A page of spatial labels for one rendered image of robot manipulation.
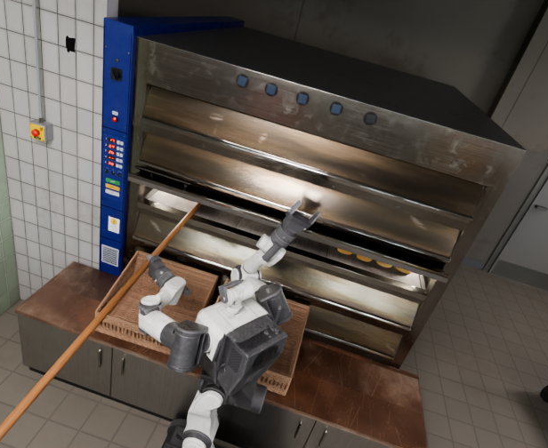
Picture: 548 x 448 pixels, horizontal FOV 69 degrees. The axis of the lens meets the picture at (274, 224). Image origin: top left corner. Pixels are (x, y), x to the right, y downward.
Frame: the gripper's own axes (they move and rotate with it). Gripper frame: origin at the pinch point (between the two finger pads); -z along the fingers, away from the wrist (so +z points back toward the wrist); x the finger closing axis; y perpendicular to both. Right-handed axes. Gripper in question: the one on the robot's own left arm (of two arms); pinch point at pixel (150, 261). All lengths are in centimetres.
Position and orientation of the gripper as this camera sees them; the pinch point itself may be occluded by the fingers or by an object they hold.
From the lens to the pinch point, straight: 207.1
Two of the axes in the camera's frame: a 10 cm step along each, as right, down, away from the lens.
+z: 6.6, 5.1, -5.5
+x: -2.3, 8.3, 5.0
